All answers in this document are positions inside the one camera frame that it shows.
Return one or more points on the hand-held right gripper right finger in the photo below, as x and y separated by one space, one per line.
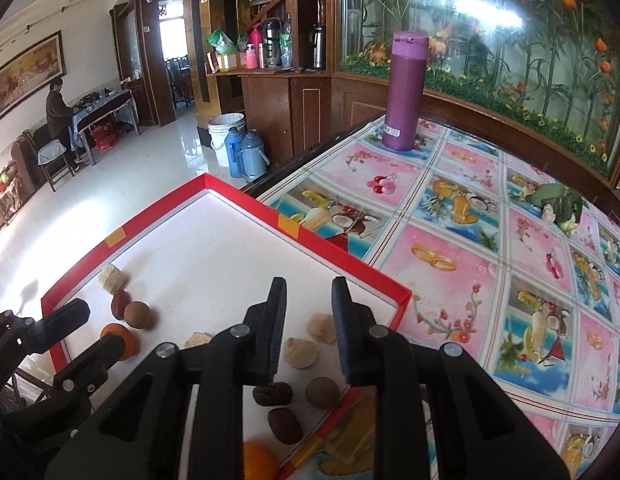
340 330

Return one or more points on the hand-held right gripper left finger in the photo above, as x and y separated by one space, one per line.
277 330

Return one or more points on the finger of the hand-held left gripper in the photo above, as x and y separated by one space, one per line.
64 321
94 362

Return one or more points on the orange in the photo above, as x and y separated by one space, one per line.
260 461
128 347

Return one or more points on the red date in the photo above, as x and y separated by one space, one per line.
285 425
120 305

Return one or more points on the dark dried date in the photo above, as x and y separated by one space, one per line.
272 393

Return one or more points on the pale ribbed chunk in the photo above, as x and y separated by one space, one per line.
112 277

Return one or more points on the brown longan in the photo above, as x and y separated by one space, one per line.
140 315
322 392

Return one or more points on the red box with white inside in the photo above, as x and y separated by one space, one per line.
214 260

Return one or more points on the fruit print tablecloth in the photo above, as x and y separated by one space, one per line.
465 270

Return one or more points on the folding chair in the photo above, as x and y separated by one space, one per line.
49 152

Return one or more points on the grey blue thermos jug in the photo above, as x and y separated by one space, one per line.
253 156

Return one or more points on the red bag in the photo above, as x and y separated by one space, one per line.
102 137

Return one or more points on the white plastic bucket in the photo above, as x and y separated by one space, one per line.
224 132

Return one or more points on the table with blue cloth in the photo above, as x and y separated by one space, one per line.
102 107

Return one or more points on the purple thermos bottle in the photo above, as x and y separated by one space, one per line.
404 95

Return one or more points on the pale green cabbage piece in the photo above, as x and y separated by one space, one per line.
570 225

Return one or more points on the green leafy vegetable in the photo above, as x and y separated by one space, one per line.
560 197

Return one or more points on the pink bottle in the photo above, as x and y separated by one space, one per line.
251 56

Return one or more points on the steel thermos flask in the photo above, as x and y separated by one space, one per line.
318 46

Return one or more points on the clear plastic bottle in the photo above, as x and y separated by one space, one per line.
287 45

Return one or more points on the black thermos flask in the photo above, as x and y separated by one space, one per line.
271 42

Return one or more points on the green bag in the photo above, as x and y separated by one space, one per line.
219 42

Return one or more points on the glass case with artificial plants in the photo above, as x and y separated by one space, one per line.
490 25

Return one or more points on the framed wall painting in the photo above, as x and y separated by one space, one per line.
24 72

